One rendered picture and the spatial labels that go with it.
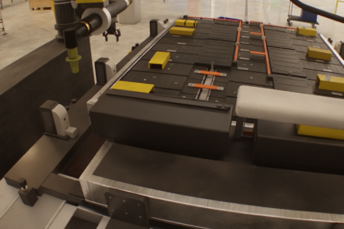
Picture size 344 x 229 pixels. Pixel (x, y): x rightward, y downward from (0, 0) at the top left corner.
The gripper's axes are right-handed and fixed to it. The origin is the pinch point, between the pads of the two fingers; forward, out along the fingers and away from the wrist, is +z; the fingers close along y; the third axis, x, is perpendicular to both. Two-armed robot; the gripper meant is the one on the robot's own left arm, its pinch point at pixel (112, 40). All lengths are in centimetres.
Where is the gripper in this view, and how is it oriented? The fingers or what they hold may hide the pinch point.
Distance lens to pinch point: 221.6
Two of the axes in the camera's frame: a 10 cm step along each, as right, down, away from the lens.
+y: -9.7, -1.2, 2.1
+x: -2.4, 4.8, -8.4
